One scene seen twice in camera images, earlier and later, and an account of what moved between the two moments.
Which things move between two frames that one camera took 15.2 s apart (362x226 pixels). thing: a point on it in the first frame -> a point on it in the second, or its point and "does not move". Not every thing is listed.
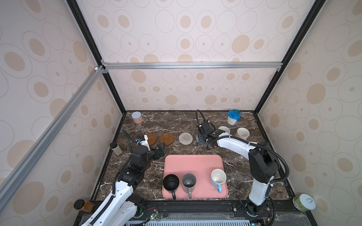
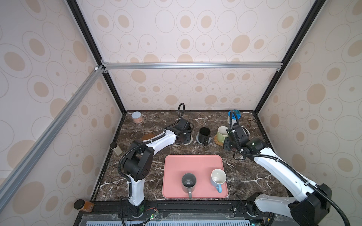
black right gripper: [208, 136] -> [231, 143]
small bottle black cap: [114, 147] does not move
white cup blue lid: [233, 116] does not move
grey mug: [188, 183] does not move
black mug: [171, 182] -> [190, 129]
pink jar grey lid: [137, 117] does not move
